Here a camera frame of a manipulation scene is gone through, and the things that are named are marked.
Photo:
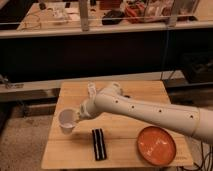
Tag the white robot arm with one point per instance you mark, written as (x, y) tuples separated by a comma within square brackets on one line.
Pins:
[(190, 121)]

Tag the wooden table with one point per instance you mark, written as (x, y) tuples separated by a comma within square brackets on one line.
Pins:
[(75, 150)]

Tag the black white striped cloth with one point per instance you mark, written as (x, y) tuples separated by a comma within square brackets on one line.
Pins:
[(99, 145)]

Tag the black bag on shelf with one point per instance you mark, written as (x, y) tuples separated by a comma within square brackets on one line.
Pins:
[(112, 17)]

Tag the red item on shelf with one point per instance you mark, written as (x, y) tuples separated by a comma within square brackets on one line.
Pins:
[(135, 12)]

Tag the orange plate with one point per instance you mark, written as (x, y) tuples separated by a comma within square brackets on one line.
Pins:
[(156, 146)]

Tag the metal rail post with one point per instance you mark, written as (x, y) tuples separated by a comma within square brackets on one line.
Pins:
[(83, 9)]

